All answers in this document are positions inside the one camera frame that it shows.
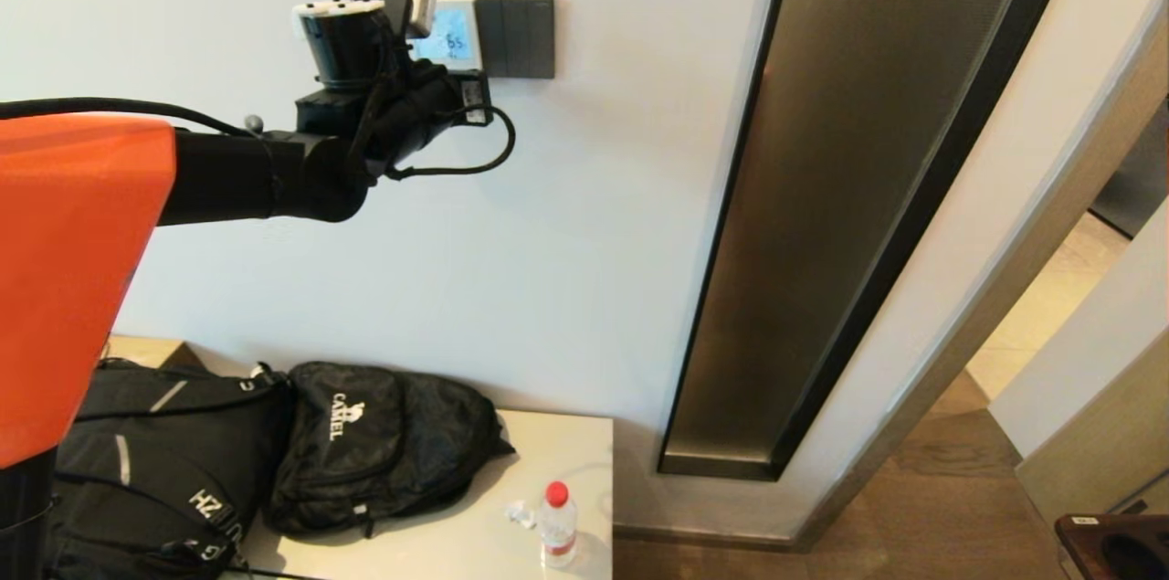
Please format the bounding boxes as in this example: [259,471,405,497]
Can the clear water bottle red cap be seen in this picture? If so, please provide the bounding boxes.
[537,481,579,570]

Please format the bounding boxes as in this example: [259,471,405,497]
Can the black Camel logo backpack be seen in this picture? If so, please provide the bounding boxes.
[263,363,516,541]

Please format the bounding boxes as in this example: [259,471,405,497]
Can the grey-brown door frame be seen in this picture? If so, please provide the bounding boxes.
[793,14,1169,556]

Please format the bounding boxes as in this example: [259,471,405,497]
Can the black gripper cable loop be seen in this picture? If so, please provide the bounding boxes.
[388,105,518,181]

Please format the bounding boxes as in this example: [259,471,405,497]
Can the dark grey cabinet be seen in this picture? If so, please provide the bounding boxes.
[1087,98,1169,240]

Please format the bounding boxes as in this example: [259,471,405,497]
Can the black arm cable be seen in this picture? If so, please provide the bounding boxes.
[0,98,266,139]

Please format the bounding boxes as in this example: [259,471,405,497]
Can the grey wall light switch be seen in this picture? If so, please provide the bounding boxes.
[474,0,556,80]

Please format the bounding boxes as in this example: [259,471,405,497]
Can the white wall thermostat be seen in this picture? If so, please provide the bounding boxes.
[411,0,485,73]

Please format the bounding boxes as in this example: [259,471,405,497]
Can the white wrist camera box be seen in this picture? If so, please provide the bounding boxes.
[382,0,437,39]

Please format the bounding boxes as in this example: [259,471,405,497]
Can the beige door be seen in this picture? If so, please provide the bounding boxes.
[989,196,1169,524]

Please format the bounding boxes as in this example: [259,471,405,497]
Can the large black backpack grey stripes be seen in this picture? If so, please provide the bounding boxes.
[47,361,298,580]

